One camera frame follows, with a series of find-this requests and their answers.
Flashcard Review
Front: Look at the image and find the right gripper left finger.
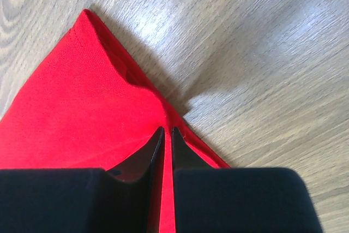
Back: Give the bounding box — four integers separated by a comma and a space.
1, 127, 165, 232

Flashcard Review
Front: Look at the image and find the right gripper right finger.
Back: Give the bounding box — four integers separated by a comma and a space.
172, 128, 322, 232

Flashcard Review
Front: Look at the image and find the red t shirt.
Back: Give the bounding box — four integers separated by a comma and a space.
1, 9, 227, 232

